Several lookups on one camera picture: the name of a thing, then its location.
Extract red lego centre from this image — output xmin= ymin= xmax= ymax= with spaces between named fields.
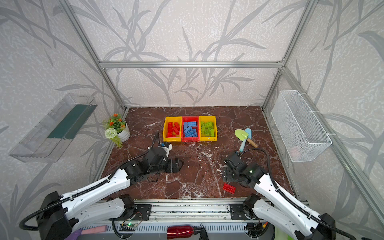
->
xmin=167 ymin=122 xmax=180 ymax=138

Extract right yellow bin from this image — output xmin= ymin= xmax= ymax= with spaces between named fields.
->
xmin=199 ymin=116 xmax=218 ymax=142

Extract green lego pair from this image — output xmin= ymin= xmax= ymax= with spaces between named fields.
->
xmin=201 ymin=121 xmax=214 ymax=128

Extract artificial orange flower plant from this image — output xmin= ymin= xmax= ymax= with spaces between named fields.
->
xmin=103 ymin=114 xmax=127 ymax=148

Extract red lego front right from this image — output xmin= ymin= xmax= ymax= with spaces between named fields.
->
xmin=223 ymin=184 xmax=236 ymax=194

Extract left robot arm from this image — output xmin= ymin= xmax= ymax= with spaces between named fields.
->
xmin=37 ymin=146 xmax=184 ymax=240

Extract purple pink brush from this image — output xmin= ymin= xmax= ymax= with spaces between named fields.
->
xmin=65 ymin=225 xmax=108 ymax=240

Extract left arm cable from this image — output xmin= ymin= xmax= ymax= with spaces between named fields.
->
xmin=18 ymin=131 xmax=161 ymax=231

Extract clear wall shelf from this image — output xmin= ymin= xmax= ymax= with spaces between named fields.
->
xmin=9 ymin=94 xmax=97 ymax=163

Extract white flower pot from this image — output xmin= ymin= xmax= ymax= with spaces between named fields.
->
xmin=118 ymin=121 xmax=131 ymax=143

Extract red lego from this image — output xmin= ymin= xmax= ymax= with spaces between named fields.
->
xmin=223 ymin=184 xmax=236 ymax=194
xmin=167 ymin=122 xmax=180 ymax=138

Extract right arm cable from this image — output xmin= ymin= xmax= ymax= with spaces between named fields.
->
xmin=239 ymin=147 xmax=358 ymax=240

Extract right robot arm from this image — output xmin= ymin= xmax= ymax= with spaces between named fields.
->
xmin=223 ymin=152 xmax=336 ymax=240

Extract left yellow bin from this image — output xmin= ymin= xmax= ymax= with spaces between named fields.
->
xmin=163 ymin=117 xmax=182 ymax=142

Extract red middle bin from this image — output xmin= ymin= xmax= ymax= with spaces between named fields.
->
xmin=182 ymin=117 xmax=200 ymax=142

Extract blue lego tilted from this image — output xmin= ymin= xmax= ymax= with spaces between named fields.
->
xmin=184 ymin=127 xmax=198 ymax=138

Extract white wire basket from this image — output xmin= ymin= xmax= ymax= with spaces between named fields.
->
xmin=271 ymin=90 xmax=332 ymax=163

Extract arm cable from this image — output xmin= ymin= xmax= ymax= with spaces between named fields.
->
xmin=18 ymin=131 xmax=161 ymax=231
xmin=239 ymin=147 xmax=358 ymax=240

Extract green trowel wooden handle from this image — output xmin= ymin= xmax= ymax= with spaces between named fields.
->
xmin=235 ymin=129 xmax=258 ymax=148

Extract yellow bin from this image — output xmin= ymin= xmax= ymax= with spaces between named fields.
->
xmin=163 ymin=117 xmax=182 ymax=142
xmin=199 ymin=116 xmax=218 ymax=142

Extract light blue scoop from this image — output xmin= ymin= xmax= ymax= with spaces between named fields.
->
xmin=239 ymin=128 xmax=252 ymax=153

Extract red bottle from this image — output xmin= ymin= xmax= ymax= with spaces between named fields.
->
xmin=167 ymin=226 xmax=201 ymax=240

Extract green lego long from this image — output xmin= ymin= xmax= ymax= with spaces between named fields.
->
xmin=201 ymin=127 xmax=215 ymax=138

